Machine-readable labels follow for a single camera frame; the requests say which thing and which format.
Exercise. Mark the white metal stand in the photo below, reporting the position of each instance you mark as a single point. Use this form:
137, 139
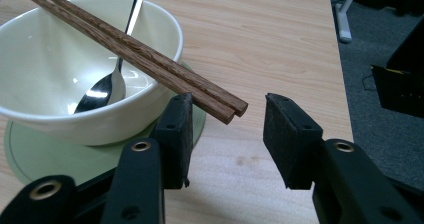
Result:
345, 17

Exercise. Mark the cream ceramic bowl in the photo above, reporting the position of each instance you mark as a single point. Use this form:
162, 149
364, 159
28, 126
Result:
46, 60

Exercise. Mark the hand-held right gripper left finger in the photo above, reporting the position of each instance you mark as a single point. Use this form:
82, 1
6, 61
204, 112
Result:
173, 140

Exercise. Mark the metal spoon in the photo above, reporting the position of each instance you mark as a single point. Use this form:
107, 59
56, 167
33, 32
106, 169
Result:
100, 94

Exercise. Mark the black stand with yellow stripes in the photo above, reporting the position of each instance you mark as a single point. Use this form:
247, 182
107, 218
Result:
403, 87

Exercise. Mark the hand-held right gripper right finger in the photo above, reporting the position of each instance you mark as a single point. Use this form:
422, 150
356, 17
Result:
293, 140

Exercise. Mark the green round saucer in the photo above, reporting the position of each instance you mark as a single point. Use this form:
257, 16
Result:
40, 157

